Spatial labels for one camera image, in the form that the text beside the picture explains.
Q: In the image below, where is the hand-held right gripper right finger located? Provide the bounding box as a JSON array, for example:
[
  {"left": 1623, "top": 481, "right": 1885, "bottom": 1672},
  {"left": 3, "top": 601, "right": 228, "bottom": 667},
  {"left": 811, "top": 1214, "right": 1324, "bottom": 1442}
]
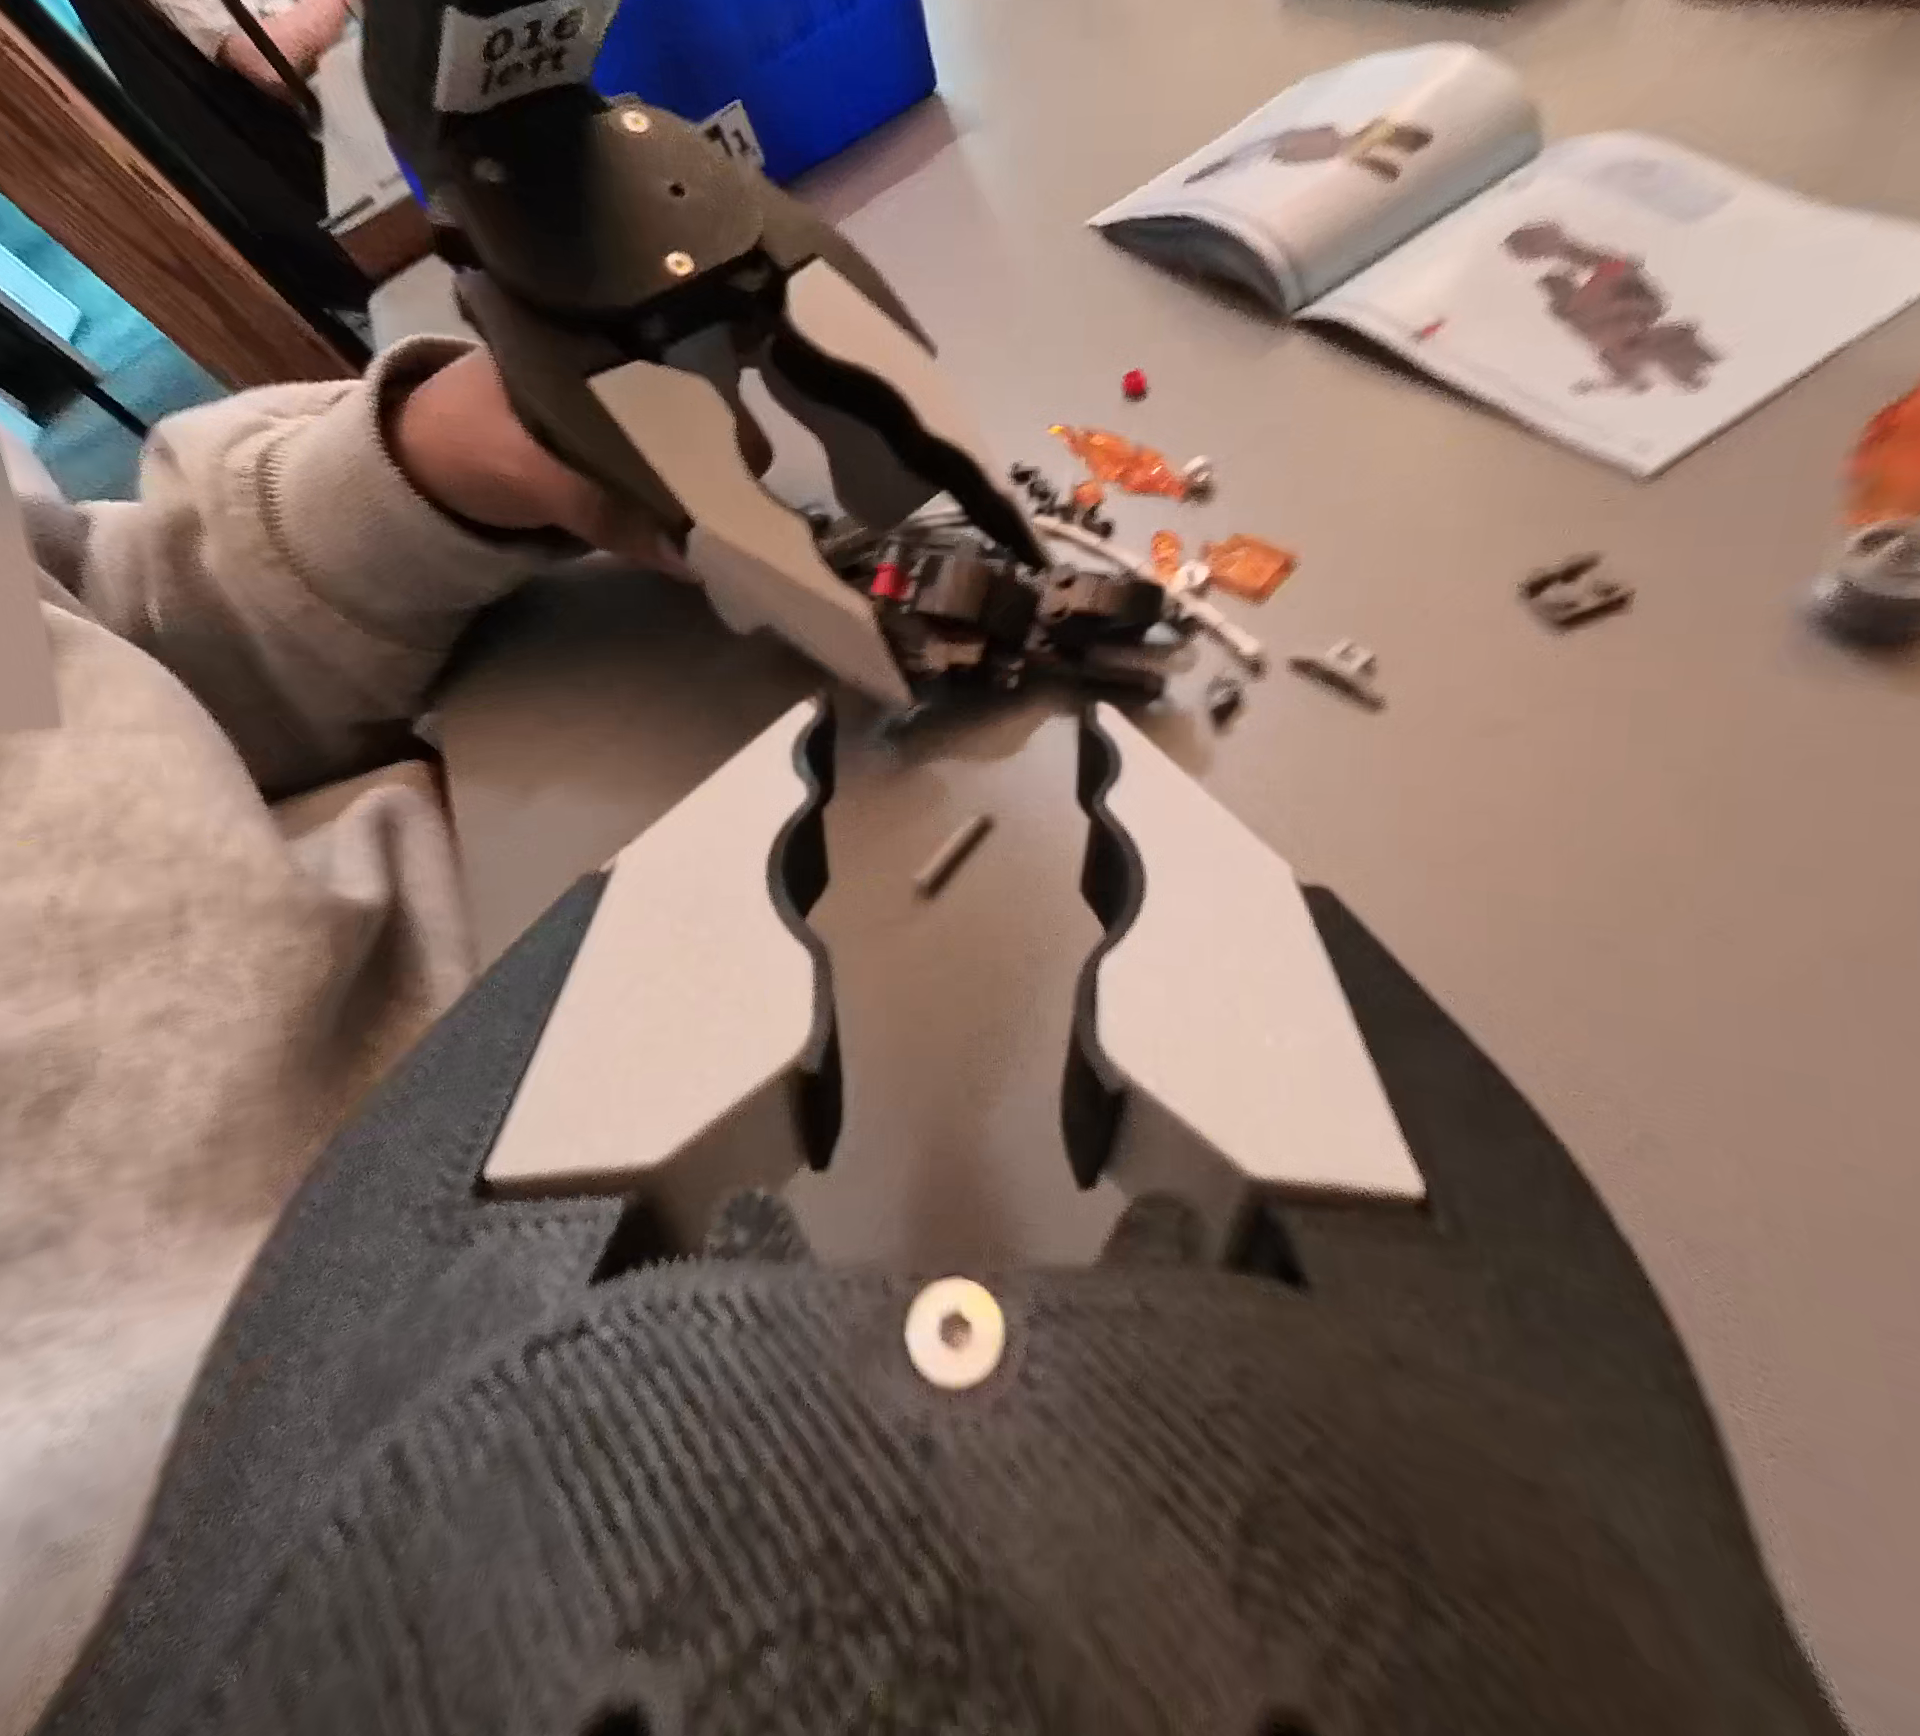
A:
[{"left": 1062, "top": 705, "right": 1431, "bottom": 1255}]

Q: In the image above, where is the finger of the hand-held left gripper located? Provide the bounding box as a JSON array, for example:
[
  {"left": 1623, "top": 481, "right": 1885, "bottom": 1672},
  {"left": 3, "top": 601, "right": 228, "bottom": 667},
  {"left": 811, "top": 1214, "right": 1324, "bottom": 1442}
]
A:
[
  {"left": 590, "top": 359, "right": 917, "bottom": 719},
  {"left": 745, "top": 255, "right": 1054, "bottom": 568}
]

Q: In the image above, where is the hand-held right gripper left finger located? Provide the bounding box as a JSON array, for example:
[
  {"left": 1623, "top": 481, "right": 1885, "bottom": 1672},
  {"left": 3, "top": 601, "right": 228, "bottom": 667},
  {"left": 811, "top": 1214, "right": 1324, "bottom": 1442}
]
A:
[{"left": 478, "top": 700, "right": 840, "bottom": 1255}]

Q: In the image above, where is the black red lego motorcycle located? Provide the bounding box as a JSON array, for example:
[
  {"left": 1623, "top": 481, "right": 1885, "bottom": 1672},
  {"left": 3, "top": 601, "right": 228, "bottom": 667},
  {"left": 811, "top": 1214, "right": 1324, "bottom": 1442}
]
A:
[{"left": 808, "top": 517, "right": 1187, "bottom": 706}]

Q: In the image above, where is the person's left forearm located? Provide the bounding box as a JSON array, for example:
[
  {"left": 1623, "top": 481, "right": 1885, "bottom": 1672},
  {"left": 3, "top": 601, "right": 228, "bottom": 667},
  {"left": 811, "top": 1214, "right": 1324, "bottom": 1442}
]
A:
[{"left": 0, "top": 337, "right": 596, "bottom": 801}]

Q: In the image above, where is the light grey lego pin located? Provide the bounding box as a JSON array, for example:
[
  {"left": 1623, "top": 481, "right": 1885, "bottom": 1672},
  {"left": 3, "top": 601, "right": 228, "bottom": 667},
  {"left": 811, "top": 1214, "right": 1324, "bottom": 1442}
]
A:
[{"left": 907, "top": 808, "right": 997, "bottom": 899}]

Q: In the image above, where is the orange faceted lego piece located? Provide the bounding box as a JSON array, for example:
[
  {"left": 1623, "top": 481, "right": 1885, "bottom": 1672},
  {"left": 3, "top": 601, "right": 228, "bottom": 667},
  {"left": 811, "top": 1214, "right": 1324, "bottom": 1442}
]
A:
[{"left": 1204, "top": 535, "right": 1298, "bottom": 607}]

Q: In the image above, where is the dark grey lego plate piece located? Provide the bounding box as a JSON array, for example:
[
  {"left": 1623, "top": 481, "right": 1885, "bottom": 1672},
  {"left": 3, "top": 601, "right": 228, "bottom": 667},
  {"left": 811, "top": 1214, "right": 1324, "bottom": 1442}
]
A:
[{"left": 1523, "top": 552, "right": 1638, "bottom": 631}]

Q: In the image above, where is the grey lego wheel hub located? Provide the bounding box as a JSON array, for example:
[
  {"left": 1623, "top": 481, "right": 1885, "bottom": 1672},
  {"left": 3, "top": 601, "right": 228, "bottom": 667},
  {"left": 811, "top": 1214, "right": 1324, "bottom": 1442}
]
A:
[{"left": 1800, "top": 517, "right": 1920, "bottom": 643}]

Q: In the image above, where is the person's left hand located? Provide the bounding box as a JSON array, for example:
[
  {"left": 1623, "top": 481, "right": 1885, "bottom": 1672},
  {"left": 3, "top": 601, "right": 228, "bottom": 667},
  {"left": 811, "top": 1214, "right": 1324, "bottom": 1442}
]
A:
[{"left": 392, "top": 345, "right": 697, "bottom": 568}]

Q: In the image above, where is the large orange flame piece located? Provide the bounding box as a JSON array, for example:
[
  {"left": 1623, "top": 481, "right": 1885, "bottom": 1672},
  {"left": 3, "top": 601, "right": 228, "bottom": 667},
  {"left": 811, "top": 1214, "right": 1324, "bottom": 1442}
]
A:
[{"left": 1048, "top": 421, "right": 1190, "bottom": 499}]

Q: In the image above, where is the blue plastic bin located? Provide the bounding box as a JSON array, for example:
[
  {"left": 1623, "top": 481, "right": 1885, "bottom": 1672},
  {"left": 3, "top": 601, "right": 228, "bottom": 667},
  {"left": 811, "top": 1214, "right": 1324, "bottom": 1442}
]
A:
[{"left": 590, "top": 0, "right": 939, "bottom": 188}]

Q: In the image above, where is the wooden beam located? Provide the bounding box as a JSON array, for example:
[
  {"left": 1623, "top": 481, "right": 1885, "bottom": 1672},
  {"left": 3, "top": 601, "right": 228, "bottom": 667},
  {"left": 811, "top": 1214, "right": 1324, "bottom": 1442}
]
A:
[{"left": 0, "top": 13, "right": 363, "bottom": 387}]

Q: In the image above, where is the thin orange flame piece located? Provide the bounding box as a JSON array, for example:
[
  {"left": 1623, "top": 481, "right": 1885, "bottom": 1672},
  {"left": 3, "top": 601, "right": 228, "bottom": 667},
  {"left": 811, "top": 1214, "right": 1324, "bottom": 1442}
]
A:
[{"left": 1841, "top": 383, "right": 1920, "bottom": 535}]

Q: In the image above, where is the open instruction booklet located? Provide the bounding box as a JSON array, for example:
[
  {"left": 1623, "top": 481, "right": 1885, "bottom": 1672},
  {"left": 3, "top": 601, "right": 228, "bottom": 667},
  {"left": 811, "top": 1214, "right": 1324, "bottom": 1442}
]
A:
[{"left": 1087, "top": 43, "right": 1920, "bottom": 481}]

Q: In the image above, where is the white lego chain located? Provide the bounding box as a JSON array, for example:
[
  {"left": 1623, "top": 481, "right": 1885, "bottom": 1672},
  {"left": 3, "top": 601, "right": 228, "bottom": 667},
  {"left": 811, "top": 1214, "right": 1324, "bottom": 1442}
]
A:
[{"left": 1038, "top": 513, "right": 1271, "bottom": 677}]

